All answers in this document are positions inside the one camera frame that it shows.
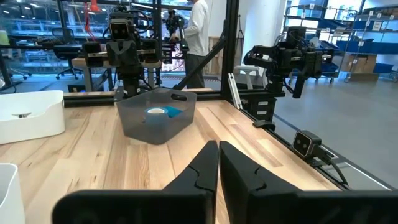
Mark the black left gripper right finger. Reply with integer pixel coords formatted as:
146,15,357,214
219,140,398,224

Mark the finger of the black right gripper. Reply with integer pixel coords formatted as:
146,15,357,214
121,42,137,66
107,42,123,66

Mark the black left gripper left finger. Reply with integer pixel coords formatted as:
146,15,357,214
51,139,220,224

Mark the small white plastic bin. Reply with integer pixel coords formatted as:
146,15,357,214
0,90,66,146

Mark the black office chair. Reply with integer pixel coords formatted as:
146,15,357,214
51,27,83,81

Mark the red cone lamp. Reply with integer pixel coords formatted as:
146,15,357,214
83,0,103,41

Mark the person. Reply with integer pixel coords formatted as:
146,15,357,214
169,0,210,90

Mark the grey translucent plastic bin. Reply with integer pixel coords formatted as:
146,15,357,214
116,88,198,146

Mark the silver aluminium strip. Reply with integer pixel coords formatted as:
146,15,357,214
228,72,244,110

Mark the white stool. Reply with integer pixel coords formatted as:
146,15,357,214
233,64,269,90

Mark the brown cardboard box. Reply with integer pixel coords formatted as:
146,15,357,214
343,53,377,75

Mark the metal shelf rack with bins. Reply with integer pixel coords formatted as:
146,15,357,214
284,0,398,83

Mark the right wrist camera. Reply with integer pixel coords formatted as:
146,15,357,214
108,18,131,41

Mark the black table-level camera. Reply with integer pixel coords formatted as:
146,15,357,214
291,129,323,162

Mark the black frame clamp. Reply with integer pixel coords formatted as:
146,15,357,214
252,119,277,132

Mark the black camera cable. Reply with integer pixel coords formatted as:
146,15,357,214
317,146,351,187

